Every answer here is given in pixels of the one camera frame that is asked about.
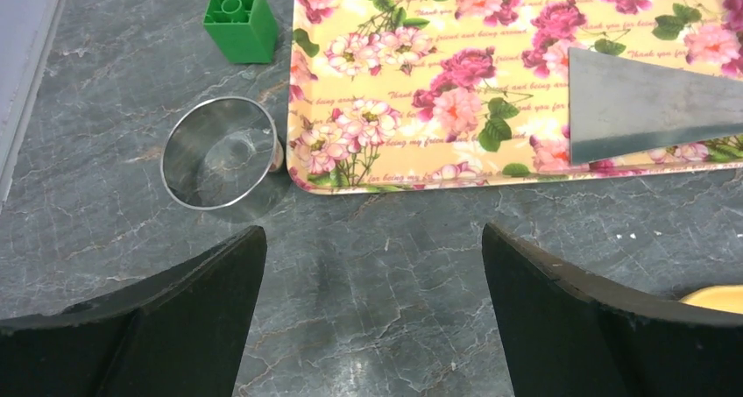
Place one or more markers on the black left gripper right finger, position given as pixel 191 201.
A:
pixel 569 332

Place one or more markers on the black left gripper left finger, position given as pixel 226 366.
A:
pixel 181 332

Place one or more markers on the yellow cutting mat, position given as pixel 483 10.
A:
pixel 726 298

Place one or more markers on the floral pattern tray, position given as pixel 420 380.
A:
pixel 392 95

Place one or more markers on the green plastic block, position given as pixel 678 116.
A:
pixel 245 31

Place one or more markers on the metal scraper with wooden handle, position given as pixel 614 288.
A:
pixel 619 106

